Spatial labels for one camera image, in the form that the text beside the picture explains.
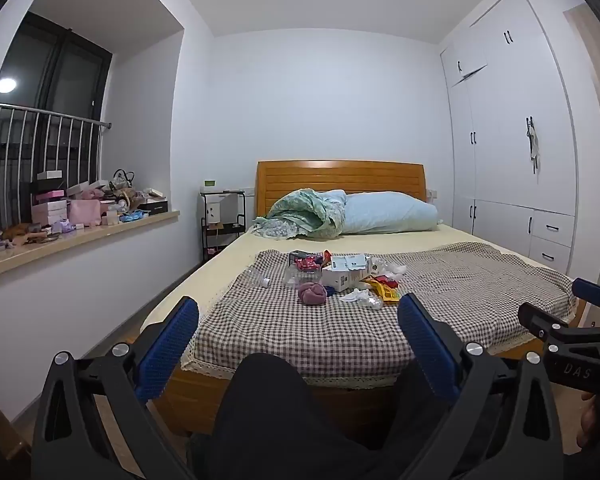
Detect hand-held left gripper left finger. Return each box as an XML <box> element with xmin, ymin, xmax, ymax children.
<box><xmin>30</xmin><ymin>296</ymin><xmax>201</xmax><ymax>480</ymax></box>

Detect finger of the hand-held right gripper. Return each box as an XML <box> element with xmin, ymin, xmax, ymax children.
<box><xmin>517</xmin><ymin>303</ymin><xmax>577</xmax><ymax>345</ymax></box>
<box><xmin>571</xmin><ymin>277</ymin><xmax>600</xmax><ymax>312</ymax></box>

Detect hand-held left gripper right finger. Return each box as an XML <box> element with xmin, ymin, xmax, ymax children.
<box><xmin>396</xmin><ymin>292</ymin><xmax>566</xmax><ymax>480</ymax></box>

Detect purple cloth ball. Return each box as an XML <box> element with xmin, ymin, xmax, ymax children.
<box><xmin>299</xmin><ymin>281</ymin><xmax>328</xmax><ymax>306</ymax></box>

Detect clear plastic container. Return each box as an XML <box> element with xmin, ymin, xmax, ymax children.
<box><xmin>284</xmin><ymin>250</ymin><xmax>327</xmax><ymax>289</ymax></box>

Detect person's right hand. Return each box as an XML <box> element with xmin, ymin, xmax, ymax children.
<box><xmin>577</xmin><ymin>390</ymin><xmax>600</xmax><ymax>453</ymax></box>

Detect yellow snack wrapper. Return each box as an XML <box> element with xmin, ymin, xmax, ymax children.
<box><xmin>365</xmin><ymin>280</ymin><xmax>401</xmax><ymax>305</ymax></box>

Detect yellow bed sheet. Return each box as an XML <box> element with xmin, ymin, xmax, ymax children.
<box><xmin>140</xmin><ymin>222</ymin><xmax>581</xmax><ymax>361</ymax></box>

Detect white plastic bag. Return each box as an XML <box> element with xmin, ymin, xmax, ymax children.
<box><xmin>377</xmin><ymin>257</ymin><xmax>409</xmax><ymax>279</ymax></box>

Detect brown checked blanket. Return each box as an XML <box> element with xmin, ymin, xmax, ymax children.
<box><xmin>180</xmin><ymin>241</ymin><xmax>578</xmax><ymax>389</ymax></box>

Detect clear plastic bottle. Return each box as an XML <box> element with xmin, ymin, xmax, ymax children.
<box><xmin>244</xmin><ymin>266</ymin><xmax>272</xmax><ymax>289</ymax></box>

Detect white carton box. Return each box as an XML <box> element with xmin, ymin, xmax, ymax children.
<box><xmin>321</xmin><ymin>254</ymin><xmax>372</xmax><ymax>291</ymax></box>

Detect black metal bedside rack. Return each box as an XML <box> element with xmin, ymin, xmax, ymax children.
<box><xmin>200</xmin><ymin>190</ymin><xmax>247</xmax><ymax>262</ymax></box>

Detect person's black trouser legs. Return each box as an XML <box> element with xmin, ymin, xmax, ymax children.
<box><xmin>187</xmin><ymin>352</ymin><xmax>481</xmax><ymax>480</ymax></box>

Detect light blue pillow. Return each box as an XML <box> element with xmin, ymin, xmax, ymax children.
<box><xmin>340</xmin><ymin>191</ymin><xmax>443</xmax><ymax>235</ymax></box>

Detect pink pouch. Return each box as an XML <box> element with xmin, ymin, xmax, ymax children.
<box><xmin>67</xmin><ymin>199</ymin><xmax>103</xmax><ymax>228</ymax></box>

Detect white hanging cloth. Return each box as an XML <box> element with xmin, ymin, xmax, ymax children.
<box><xmin>525</xmin><ymin>116</ymin><xmax>543</xmax><ymax>176</ymax></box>

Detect woven handbag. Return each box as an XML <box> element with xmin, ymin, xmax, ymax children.
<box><xmin>111</xmin><ymin>169</ymin><xmax>137</xmax><ymax>192</ymax></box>

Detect beige door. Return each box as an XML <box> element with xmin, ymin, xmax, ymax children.
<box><xmin>562</xmin><ymin>2</ymin><xmax>600</xmax><ymax>286</ymax></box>

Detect stack of pink boxes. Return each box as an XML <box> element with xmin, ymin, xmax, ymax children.
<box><xmin>30</xmin><ymin>170</ymin><xmax>71</xmax><ymax>227</ymax></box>

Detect green floral quilt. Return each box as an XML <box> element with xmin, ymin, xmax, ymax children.
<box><xmin>252</xmin><ymin>188</ymin><xmax>348</xmax><ymax>241</ymax></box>

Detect wooden bed headboard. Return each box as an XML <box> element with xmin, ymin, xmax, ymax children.
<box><xmin>140</xmin><ymin>160</ymin><xmax>588</xmax><ymax>451</ymax></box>

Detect white built-in wardrobe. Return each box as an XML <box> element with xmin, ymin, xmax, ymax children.
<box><xmin>440</xmin><ymin>0</ymin><xmax>578</xmax><ymax>276</ymax></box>

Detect metal window railing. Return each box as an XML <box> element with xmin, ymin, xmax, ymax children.
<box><xmin>0</xmin><ymin>102</ymin><xmax>112</xmax><ymax>233</ymax></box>

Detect dark window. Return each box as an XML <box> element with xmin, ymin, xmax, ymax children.
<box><xmin>0</xmin><ymin>11</ymin><xmax>113</xmax><ymax>161</ymax></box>

